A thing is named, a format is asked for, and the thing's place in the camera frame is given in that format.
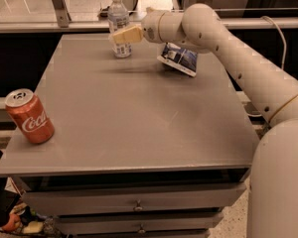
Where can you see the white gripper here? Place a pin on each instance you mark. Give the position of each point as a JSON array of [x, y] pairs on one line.
[[150, 28]]

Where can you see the clear blue-labelled plastic bottle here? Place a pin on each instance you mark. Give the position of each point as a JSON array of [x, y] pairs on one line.
[[118, 17]]

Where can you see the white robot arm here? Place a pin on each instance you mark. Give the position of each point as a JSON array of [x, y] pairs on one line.
[[272, 91]]

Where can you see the red coke can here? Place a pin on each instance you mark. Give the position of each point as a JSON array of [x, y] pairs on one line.
[[27, 111]]

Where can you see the blue white chip bag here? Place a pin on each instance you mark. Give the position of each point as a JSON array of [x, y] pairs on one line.
[[180, 59]]

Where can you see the grey drawer cabinet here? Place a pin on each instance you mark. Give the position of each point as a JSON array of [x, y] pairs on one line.
[[132, 123]]

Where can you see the upper brass drawer knob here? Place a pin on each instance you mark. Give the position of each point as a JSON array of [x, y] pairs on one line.
[[138, 207]]

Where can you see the brass drawer knob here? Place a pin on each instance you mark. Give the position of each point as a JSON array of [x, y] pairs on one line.
[[141, 230], [138, 207]]

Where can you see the upper grey drawer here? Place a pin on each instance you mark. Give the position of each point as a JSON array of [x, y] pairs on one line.
[[115, 200]]

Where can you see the grey drawer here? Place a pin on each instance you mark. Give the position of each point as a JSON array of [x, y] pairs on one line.
[[129, 223], [115, 200]]

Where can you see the lower grey drawer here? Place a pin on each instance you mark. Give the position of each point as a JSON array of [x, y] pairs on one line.
[[129, 223]]

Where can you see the lower brass drawer knob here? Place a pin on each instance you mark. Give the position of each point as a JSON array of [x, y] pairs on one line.
[[141, 230]]

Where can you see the yellow sponge on floor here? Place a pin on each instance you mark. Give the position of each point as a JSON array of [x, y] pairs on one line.
[[33, 227]]

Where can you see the left metal window post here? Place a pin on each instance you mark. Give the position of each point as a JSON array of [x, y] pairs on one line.
[[62, 14]]

